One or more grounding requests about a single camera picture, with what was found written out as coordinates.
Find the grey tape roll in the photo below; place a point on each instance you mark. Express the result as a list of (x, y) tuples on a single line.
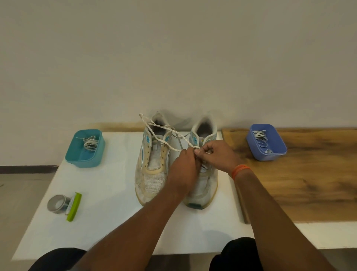
[(51, 208)]

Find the black trousers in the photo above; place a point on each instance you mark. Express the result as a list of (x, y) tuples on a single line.
[(234, 254)]

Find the green utility cutter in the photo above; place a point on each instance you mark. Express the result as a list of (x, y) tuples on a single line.
[(75, 206)]

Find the person's left forearm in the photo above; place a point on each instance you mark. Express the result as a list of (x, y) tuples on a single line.
[(134, 234)]

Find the person's left hand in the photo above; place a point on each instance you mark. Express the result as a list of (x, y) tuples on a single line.
[(182, 173)]

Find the orange thread wristband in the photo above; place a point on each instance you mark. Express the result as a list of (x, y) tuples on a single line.
[(240, 170)]

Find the blue plastic container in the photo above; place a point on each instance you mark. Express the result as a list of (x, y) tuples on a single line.
[(279, 148)]

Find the worn white sneaker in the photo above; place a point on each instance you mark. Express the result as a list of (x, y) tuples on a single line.
[(203, 192), (150, 184)]

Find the person's right hand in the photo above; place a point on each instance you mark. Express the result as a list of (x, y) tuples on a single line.
[(221, 156)]

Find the teal plastic container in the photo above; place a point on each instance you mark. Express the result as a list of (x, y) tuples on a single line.
[(76, 159)]

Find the person's right forearm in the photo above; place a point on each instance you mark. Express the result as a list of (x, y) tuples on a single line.
[(279, 226)]

